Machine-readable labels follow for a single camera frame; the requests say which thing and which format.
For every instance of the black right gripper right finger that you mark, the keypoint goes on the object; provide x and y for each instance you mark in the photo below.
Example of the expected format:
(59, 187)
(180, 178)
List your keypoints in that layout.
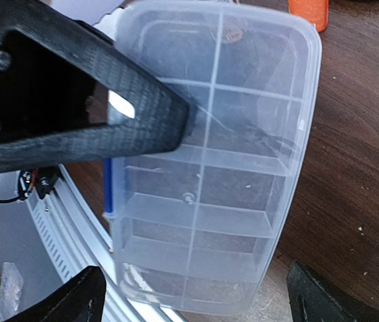
(313, 297)

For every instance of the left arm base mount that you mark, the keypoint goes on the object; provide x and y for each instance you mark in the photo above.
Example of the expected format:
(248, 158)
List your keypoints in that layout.
(39, 180)

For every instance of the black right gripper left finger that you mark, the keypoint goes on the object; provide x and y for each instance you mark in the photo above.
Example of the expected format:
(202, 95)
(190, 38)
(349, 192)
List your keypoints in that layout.
(82, 298)

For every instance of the orange pill bottle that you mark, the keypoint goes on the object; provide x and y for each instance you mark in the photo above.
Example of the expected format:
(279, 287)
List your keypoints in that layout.
(314, 11)

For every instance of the clear plastic pill organizer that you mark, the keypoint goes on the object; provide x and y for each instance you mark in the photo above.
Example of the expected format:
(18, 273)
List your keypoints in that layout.
(195, 229)

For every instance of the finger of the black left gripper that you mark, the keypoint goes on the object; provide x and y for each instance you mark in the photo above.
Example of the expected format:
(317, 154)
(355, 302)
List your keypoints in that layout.
(67, 95)

